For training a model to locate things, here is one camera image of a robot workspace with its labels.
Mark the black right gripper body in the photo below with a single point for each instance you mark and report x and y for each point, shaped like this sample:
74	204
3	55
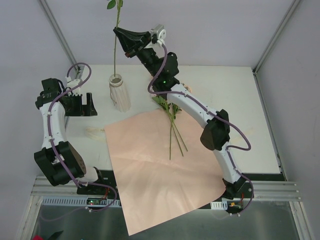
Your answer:
139	46

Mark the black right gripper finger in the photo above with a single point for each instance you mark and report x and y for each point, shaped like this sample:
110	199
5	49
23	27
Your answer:
130	46
131	36

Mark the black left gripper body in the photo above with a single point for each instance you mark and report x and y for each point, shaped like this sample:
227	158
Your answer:
75	105

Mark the cream printed ribbon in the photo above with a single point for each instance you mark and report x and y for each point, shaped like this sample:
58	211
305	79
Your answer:
96	134

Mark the pale pink rose stem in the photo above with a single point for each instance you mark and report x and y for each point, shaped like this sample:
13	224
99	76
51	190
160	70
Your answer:
166	109

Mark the peach wrapping paper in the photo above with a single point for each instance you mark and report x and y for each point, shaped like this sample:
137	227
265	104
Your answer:
158	180

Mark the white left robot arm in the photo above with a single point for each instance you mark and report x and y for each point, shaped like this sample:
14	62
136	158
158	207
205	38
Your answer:
58	159

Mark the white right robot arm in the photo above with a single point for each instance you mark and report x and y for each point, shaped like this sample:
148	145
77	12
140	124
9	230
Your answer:
215	124

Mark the white ribbed ceramic vase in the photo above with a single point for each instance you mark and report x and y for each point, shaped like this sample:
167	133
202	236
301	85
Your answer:
119	93

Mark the small peach rose stem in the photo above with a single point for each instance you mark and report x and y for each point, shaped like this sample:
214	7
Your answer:
173	110

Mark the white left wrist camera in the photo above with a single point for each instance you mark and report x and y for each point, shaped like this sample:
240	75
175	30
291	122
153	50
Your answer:
72	83

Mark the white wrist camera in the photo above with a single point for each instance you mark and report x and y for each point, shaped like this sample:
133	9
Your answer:
158	35
72	83

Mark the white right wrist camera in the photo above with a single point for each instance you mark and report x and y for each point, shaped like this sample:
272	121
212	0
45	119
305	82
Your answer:
158	35

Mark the left aluminium frame post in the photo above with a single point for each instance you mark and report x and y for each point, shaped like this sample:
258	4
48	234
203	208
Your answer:
57	30

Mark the aluminium frame post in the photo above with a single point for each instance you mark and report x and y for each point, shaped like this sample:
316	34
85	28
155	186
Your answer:
57	30
277	34

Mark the left white cable duct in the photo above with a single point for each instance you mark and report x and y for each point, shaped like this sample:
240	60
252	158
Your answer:
69	201

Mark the white cable duct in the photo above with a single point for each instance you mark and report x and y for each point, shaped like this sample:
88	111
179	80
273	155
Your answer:
69	201
219	205

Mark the right aluminium frame post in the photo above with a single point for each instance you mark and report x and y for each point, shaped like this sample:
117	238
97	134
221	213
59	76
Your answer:
277	34

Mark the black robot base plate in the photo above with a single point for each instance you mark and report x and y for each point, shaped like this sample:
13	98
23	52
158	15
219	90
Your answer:
100	188

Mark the right white cable duct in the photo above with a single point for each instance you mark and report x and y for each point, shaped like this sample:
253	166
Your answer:
219	205

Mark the aluminium front rail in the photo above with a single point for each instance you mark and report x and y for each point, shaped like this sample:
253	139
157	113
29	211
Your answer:
286	191

